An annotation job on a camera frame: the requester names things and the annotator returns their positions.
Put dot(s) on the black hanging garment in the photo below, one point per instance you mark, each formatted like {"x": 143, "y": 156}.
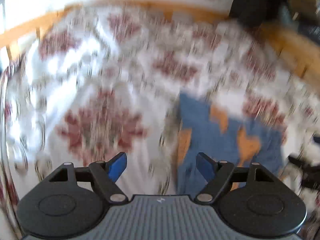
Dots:
{"x": 252, "y": 13}

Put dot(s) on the white floral bedspread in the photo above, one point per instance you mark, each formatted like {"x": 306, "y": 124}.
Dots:
{"x": 99, "y": 80}

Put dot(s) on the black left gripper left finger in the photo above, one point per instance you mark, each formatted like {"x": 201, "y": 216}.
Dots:
{"x": 116, "y": 166}

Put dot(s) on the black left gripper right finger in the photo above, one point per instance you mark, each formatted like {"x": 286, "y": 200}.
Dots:
{"x": 206, "y": 166}

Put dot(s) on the blue orange patterned pants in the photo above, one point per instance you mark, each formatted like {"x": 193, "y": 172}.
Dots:
{"x": 206, "y": 137}

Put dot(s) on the wooden bed frame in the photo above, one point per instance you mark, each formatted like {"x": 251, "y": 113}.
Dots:
{"x": 175, "y": 12}

